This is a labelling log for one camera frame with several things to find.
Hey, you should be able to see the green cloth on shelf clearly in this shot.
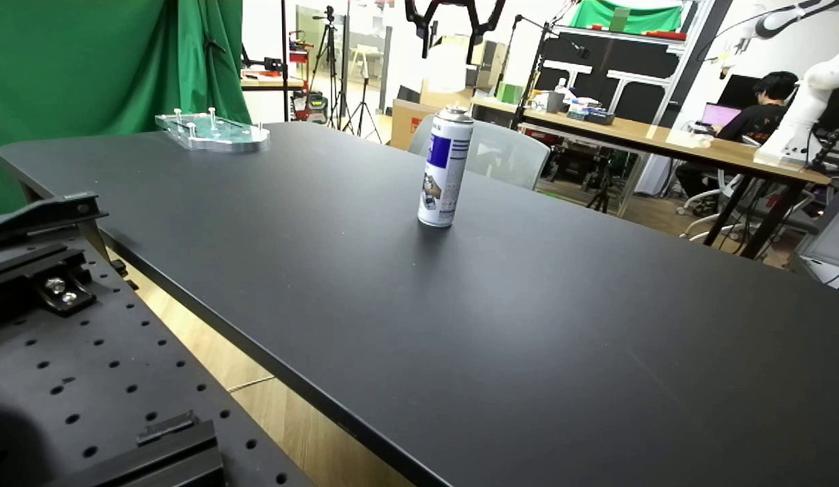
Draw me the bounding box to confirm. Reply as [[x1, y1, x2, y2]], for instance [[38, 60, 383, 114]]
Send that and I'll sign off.
[[568, 0, 691, 37]]

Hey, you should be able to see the green backdrop curtain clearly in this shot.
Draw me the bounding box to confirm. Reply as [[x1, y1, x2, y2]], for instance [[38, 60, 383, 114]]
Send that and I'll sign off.
[[0, 0, 254, 218]]

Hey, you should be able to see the cardboard box with red label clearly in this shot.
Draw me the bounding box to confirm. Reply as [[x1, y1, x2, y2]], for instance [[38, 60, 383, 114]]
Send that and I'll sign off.
[[388, 94, 440, 150]]

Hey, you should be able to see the slim light stand tripod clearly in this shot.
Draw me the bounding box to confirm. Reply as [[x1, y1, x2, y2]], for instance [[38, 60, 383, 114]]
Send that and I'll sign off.
[[337, 49, 388, 145]]

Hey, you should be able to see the black perforated mounting board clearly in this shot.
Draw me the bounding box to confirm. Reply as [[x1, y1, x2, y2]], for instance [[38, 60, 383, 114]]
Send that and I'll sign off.
[[0, 188, 310, 487]]

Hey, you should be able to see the clear plastic tray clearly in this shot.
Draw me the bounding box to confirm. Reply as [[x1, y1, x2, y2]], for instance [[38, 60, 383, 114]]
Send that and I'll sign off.
[[152, 104, 273, 154]]

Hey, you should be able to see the pink screen laptop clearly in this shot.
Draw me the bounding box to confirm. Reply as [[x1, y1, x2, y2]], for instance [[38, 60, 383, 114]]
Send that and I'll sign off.
[[699, 100, 743, 137]]

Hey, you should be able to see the grey mesh chair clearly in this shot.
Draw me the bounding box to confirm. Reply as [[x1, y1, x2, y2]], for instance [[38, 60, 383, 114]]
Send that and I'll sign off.
[[408, 114, 554, 191]]

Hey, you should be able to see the seated person in black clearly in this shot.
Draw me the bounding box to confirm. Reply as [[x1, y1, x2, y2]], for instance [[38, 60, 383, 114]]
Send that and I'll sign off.
[[716, 67, 800, 145]]

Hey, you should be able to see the white blue spray can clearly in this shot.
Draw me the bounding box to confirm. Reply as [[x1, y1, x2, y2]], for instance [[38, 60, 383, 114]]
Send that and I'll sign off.
[[413, 104, 477, 232]]

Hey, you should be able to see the long wooden desk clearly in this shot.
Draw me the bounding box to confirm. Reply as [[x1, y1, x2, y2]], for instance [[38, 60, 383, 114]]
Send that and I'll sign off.
[[467, 91, 835, 263]]

